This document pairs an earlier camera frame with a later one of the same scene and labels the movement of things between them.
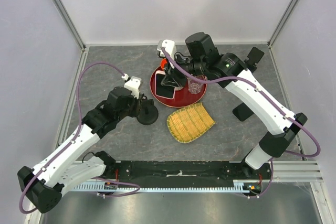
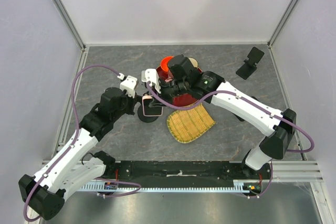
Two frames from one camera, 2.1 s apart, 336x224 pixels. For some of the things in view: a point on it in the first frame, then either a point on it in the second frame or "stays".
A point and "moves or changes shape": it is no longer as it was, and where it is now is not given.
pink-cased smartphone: x=163 y=91 moves or changes shape
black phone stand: x=148 y=113 stays
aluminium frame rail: x=296 y=171 stays
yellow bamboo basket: x=189 y=123 stays
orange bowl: x=163 y=61 stays
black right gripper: x=169 y=78 → x=161 y=94
